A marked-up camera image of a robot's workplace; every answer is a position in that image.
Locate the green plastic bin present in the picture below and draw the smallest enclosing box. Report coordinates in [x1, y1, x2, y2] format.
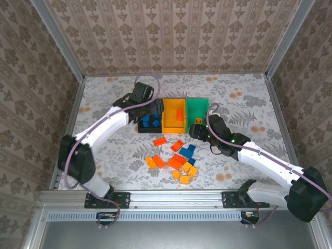
[185, 98, 210, 133]

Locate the yellow plastic bin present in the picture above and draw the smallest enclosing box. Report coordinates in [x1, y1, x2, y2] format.
[162, 98, 188, 134]

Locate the black plastic bin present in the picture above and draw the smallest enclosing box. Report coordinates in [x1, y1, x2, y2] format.
[137, 98, 164, 134]

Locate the large blue lego brick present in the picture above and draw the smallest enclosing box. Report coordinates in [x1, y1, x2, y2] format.
[179, 147, 194, 159]

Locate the floral table cover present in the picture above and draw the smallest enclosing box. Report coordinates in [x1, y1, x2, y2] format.
[57, 73, 302, 190]

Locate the large red-orange lego brick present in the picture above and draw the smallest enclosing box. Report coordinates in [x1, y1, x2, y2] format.
[167, 153, 190, 171]

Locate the grey metal panel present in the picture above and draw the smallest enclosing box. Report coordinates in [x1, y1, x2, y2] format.
[25, 207, 325, 249]

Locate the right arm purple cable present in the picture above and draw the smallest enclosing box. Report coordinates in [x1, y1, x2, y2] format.
[206, 103, 332, 229]

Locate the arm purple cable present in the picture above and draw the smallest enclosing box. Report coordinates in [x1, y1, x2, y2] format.
[206, 103, 332, 229]
[63, 74, 161, 229]

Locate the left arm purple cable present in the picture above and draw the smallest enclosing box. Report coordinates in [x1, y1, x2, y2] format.
[63, 74, 161, 229]

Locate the thin aluminium wall rail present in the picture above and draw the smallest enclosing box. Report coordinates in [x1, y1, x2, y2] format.
[83, 72, 268, 78]

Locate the aluminium side rail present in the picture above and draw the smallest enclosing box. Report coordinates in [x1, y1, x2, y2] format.
[48, 79, 86, 190]
[265, 75, 307, 189]

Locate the wide aluminium base rail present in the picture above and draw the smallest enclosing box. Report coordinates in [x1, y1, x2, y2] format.
[38, 188, 322, 210]

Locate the grey slotted cable duct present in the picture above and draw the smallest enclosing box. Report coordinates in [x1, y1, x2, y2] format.
[47, 210, 244, 222]

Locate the aluminium corner post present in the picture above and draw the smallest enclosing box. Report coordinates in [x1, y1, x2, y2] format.
[265, 0, 316, 78]
[30, 0, 86, 82]

